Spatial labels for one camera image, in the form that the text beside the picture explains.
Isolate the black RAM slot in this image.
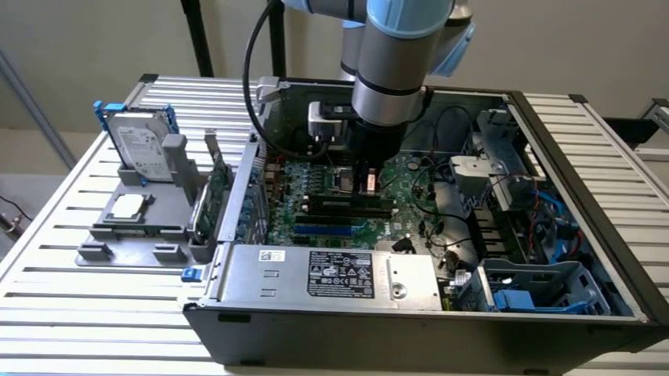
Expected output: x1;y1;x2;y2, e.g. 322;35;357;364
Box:
297;211;395;222

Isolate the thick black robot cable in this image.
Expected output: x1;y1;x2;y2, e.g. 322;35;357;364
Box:
241;0;333;156

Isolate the green graphics card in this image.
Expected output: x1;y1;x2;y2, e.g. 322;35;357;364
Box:
190;127;234;240

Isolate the grey metal drive cage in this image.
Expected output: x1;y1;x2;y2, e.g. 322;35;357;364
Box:
448;109;549;213

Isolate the grey plastic parts rack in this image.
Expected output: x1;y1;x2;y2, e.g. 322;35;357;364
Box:
75;134;221;269

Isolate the green motherboard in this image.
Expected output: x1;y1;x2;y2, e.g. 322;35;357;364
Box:
261;150;452;252

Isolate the blue expansion slot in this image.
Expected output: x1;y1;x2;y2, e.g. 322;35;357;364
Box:
293;223;369;237

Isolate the thin black floor cable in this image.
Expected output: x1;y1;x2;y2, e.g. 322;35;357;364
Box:
0;194;34;237

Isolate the black open PC case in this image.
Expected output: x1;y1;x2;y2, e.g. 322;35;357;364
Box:
182;76;669;372

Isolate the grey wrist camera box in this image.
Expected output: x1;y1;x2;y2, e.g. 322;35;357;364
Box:
306;100;350;139

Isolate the black frame post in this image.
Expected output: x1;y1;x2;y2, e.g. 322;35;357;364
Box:
181;0;217;78
268;0;290;81

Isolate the blue plastic bay latch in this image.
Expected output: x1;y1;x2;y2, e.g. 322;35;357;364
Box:
493;289;536;313

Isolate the black expansion slot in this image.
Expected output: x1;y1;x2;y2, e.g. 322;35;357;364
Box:
292;236;360;247

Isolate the aluminium profile bar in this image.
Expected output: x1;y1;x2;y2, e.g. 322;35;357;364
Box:
0;49;75;170

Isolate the blue data wire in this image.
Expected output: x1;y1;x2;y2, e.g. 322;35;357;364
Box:
528;186;583;256

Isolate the CPU socket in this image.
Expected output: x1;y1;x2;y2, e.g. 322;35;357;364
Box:
325;165;362;193

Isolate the silver CPU chip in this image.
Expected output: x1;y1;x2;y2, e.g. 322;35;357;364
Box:
111;193;147;219

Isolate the thin black wire loop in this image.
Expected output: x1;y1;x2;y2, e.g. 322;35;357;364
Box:
432;104;479;158

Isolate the black bracket block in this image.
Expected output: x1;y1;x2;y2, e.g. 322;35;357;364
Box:
600;116;656;150

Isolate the silver power supply unit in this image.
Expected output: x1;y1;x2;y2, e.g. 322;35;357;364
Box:
218;244;447;313

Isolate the blue disk bracket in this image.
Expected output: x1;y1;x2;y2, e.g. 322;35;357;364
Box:
93;100;182;136

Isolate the silver hard disk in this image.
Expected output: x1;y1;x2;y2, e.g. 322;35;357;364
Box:
107;113;177;183

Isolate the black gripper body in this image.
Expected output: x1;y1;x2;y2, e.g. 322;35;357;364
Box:
349;117;408;168

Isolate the black wire connector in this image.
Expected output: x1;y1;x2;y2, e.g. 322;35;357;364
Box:
391;236;419;254

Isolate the aluminium profile rail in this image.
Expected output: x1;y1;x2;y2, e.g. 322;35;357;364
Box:
634;99;669;162

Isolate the grey disk bay cage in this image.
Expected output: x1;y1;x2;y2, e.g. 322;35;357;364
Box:
476;257;615;315

